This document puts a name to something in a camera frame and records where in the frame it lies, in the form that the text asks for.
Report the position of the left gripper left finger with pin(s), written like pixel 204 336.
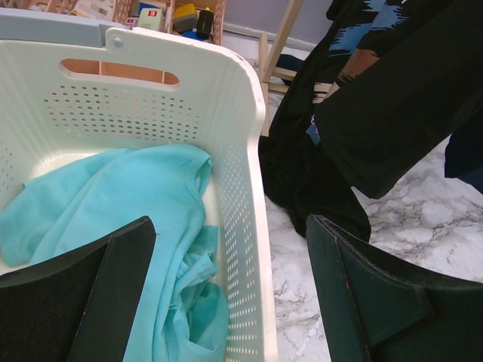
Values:
pixel 78 306

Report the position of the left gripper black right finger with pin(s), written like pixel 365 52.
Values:
pixel 377 307

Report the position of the teal t shirt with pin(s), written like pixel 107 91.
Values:
pixel 182 315

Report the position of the navy blue t shirt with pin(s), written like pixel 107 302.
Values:
pixel 463 154

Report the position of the black t shirt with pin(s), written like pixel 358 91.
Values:
pixel 387 84

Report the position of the cream plastic laundry basket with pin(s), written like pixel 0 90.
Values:
pixel 72 87

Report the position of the wooden clothes rack frame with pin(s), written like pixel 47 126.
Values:
pixel 268 58

